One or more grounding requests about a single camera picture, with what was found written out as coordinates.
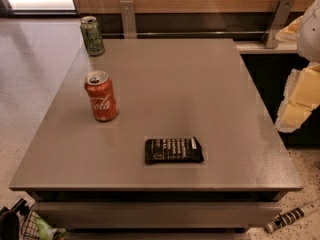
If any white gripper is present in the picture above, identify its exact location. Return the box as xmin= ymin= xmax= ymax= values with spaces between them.
xmin=275 ymin=0 xmax=320 ymax=133

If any black object bottom left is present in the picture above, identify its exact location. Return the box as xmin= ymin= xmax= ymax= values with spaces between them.
xmin=0 ymin=198 xmax=30 ymax=240

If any metal wall bracket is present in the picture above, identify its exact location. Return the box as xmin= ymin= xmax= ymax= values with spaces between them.
xmin=264 ymin=0 xmax=296 ymax=49
xmin=120 ymin=0 xmax=137 ymax=39

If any left metal wall bracket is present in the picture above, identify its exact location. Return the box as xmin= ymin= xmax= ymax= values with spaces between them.
xmin=120 ymin=0 xmax=137 ymax=39

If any red Coca-Cola can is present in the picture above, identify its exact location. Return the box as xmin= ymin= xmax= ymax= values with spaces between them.
xmin=84 ymin=71 xmax=118 ymax=122

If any green soda can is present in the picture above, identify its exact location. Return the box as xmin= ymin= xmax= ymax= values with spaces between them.
xmin=80 ymin=16 xmax=105 ymax=56

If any green bag in basket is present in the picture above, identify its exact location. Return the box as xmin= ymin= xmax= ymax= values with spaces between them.
xmin=35 ymin=217 xmax=67 ymax=240

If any black RXBAR chocolate bar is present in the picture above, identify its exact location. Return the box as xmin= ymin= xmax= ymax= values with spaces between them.
xmin=145 ymin=137 xmax=204 ymax=164

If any right metal wall bracket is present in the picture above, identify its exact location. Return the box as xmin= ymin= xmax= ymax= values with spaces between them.
xmin=264 ymin=0 xmax=296 ymax=49

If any black wire basket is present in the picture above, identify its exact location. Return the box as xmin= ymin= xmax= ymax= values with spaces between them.
xmin=20 ymin=207 xmax=40 ymax=240

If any striped black white tube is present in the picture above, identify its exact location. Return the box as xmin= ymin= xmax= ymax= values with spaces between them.
xmin=265 ymin=202 xmax=318 ymax=234

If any grey drawer front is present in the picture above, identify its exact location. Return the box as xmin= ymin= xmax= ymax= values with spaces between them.
xmin=34 ymin=202 xmax=281 ymax=229

